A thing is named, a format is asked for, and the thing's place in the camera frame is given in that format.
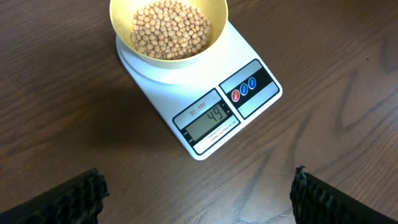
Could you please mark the soybeans in bowl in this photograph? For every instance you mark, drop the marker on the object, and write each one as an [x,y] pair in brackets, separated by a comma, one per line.
[170,30]

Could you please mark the pale yellow plastic bowl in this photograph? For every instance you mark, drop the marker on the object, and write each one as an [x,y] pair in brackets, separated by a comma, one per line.
[121,13]

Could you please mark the white digital kitchen scale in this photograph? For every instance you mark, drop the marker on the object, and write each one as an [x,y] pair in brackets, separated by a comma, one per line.
[208,102]

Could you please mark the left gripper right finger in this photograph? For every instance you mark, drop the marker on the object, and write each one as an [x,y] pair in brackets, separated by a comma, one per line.
[316,202]

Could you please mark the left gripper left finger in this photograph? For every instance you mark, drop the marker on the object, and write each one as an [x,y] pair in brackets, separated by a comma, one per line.
[76,201]

